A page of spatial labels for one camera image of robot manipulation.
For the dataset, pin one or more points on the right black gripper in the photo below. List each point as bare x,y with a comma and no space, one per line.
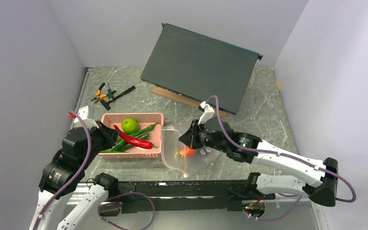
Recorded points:
190,137

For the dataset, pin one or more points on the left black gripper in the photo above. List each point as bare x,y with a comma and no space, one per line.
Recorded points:
109,134

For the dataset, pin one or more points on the red chili pepper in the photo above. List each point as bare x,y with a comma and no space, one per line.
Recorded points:
134,141

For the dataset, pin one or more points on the clear zip top bag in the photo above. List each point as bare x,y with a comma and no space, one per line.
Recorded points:
170,152

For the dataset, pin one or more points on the pink plastic basket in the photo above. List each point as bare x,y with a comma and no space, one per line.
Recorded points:
144,120

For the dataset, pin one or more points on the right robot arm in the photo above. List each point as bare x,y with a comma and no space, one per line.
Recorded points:
312,178

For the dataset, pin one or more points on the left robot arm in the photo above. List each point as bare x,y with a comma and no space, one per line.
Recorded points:
60,177

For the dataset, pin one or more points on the green cucumber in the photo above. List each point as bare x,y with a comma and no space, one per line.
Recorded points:
126,146

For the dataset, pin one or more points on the green lime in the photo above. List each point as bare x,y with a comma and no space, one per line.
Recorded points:
130,126

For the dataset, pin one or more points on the long green chili pepper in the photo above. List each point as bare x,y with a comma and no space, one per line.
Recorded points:
145,130

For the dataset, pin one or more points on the wooden board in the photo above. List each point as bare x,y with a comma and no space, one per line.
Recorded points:
176,96

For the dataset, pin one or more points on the dark grey rack box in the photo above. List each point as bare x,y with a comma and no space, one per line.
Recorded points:
198,66

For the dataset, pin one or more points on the black T-handle tool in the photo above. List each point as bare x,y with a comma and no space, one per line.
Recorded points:
106,104

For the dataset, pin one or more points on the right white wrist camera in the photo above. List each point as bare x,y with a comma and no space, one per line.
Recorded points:
207,112

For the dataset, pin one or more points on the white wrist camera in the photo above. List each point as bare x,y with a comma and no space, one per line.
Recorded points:
86,114
207,112

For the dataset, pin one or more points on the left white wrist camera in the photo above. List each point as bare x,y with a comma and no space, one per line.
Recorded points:
86,114

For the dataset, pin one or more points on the green handled screwdriver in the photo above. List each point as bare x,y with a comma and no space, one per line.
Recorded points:
110,94

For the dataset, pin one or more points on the orange handled pliers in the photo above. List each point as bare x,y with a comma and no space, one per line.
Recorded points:
99,95

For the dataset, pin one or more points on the aluminium frame rail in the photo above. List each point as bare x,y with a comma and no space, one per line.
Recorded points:
79,95

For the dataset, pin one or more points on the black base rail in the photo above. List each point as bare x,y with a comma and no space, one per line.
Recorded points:
229,195

